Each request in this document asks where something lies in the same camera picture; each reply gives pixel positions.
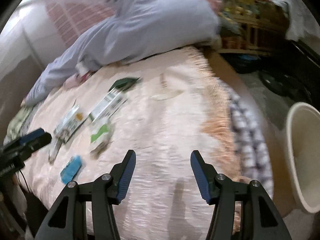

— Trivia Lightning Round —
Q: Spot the white green carton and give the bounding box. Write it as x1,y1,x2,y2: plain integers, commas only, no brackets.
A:
54,105,88,143

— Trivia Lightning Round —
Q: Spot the light blue wrapper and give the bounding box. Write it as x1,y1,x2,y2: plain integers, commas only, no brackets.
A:
60,155,82,185

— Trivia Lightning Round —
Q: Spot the white green small box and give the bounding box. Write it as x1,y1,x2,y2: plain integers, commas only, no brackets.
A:
89,118,113,154

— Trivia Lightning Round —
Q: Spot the green white medicine box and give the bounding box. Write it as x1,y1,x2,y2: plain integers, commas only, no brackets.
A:
88,88,127,122

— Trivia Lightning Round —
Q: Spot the dark green packet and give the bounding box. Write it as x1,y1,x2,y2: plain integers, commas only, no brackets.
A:
108,77,140,92

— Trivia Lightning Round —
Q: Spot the cream trash bin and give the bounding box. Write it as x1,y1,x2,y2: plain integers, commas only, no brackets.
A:
284,102,319,213

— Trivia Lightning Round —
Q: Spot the green plaid cloth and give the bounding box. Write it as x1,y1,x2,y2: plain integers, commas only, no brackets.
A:
4,107,33,144

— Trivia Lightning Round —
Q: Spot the pink thermos bottle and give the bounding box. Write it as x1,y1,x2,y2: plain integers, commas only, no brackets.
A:
63,75,86,89

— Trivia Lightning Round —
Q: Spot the white pink pill bottle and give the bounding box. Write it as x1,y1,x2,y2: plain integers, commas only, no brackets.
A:
75,62,95,81

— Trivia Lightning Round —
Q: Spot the pink striped curtain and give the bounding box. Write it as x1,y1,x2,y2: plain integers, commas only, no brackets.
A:
46,2,113,48

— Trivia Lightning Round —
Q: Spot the light blue duvet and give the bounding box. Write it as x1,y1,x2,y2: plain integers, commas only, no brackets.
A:
23,0,221,107

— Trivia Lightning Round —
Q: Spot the wooden baby crib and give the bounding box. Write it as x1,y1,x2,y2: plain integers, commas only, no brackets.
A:
217,0,289,55

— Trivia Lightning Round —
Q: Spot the white plastic bag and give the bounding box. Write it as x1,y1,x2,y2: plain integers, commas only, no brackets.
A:
272,0,319,41

